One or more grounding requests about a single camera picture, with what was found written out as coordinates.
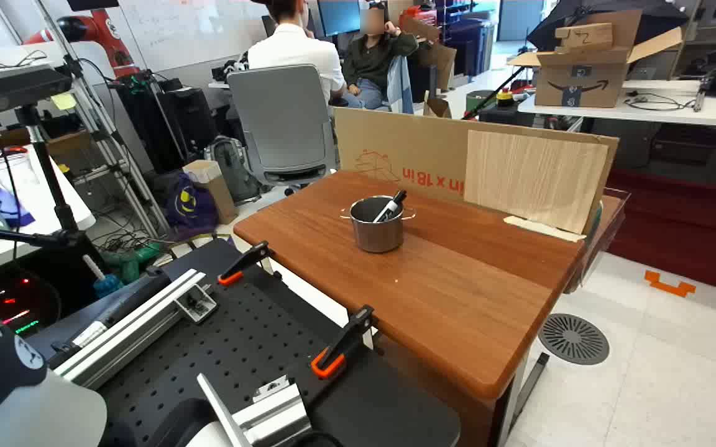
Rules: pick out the black and white marker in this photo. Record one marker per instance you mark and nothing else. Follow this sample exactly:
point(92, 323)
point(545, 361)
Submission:
point(392, 207)

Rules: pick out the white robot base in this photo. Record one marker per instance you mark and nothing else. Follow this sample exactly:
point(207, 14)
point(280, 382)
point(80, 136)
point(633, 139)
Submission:
point(39, 407)

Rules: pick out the red robot arm background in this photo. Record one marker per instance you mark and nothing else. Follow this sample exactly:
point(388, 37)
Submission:
point(97, 27)

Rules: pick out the wooden desk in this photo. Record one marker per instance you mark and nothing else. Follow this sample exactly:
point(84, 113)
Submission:
point(458, 304)

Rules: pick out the orange floor marker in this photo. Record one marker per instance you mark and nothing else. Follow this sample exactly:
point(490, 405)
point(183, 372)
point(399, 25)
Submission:
point(679, 288)

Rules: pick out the small steel pot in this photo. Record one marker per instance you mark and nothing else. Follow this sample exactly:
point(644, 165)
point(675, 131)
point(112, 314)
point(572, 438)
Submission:
point(376, 237)

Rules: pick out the brown cardboard backdrop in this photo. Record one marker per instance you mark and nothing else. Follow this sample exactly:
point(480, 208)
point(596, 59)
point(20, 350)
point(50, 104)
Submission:
point(429, 153)

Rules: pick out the black orange clamp rear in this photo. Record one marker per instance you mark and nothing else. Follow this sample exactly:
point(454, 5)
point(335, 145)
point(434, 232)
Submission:
point(232, 274)

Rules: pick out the black orange clamp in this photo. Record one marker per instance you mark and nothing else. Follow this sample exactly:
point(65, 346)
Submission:
point(232, 274)
point(335, 356)

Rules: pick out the black orange clamp front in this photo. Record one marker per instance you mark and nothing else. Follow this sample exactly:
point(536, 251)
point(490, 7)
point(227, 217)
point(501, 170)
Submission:
point(335, 356)

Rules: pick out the grey office chair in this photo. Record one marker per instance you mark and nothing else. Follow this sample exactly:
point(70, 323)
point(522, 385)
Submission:
point(285, 119)

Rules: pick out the small cardboard box on floor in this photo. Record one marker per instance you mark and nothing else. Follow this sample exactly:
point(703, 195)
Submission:
point(207, 174)

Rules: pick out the person in dark jacket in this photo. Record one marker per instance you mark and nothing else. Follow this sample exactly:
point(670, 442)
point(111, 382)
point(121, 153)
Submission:
point(370, 58)

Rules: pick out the purple bag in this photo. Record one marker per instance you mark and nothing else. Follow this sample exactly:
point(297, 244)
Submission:
point(187, 205)

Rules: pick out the person in white shirt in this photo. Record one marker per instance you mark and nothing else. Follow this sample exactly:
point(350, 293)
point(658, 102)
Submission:
point(291, 46)

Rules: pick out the light wooden board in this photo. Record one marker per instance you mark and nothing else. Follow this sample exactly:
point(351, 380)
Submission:
point(544, 176)

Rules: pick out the open Amazon cardboard box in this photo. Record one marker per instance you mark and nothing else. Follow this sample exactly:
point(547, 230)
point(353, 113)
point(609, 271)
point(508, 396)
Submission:
point(593, 59)

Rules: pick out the white table at right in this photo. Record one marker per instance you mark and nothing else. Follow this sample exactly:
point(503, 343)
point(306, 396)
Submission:
point(644, 99)

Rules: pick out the blue cloth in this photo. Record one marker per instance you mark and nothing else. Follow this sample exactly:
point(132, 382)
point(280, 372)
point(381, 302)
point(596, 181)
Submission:
point(13, 211)

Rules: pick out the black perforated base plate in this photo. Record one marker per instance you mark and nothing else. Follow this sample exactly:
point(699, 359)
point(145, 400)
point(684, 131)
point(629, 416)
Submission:
point(258, 333)

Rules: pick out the long aluminium rail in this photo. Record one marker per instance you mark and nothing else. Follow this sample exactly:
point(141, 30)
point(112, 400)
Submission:
point(117, 346)

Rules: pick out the short aluminium bracket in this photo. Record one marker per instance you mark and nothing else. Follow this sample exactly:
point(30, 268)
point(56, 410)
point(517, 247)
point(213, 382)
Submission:
point(275, 417)

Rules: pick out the black camera on tripod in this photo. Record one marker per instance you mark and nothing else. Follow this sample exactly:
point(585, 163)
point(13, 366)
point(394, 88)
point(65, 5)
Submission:
point(29, 84)

